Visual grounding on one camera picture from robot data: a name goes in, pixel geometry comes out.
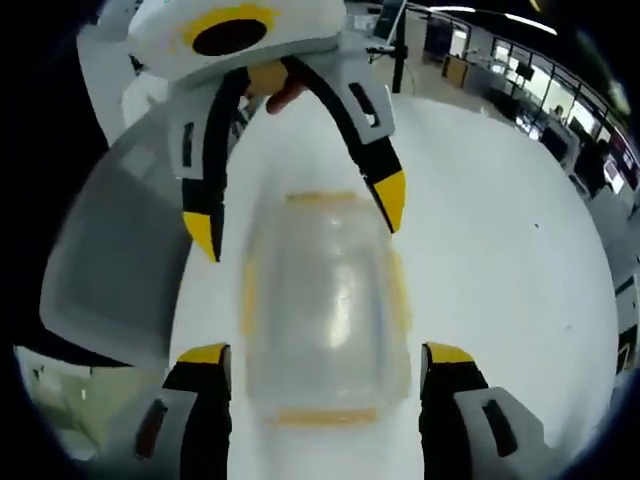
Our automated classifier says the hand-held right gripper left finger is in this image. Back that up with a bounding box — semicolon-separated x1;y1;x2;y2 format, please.
132;342;234;480

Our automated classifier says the clear plastic buckle box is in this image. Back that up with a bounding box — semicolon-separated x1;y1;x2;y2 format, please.
242;188;415;429

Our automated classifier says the computer monitor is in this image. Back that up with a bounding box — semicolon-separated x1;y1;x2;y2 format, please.
374;0;407;42

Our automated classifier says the grey mesh office chair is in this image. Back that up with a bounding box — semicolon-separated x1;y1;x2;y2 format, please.
38;143;194;372

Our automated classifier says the ceiling light strip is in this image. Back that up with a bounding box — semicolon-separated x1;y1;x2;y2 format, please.
503;11;559;37

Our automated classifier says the cardboard box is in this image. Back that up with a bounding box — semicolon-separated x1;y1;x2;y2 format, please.
441;53;469;91

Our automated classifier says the black monitor stand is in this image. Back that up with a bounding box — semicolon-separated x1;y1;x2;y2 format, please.
368;0;412;95

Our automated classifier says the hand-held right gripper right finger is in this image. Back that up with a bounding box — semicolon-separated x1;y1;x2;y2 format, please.
418;342;566;480

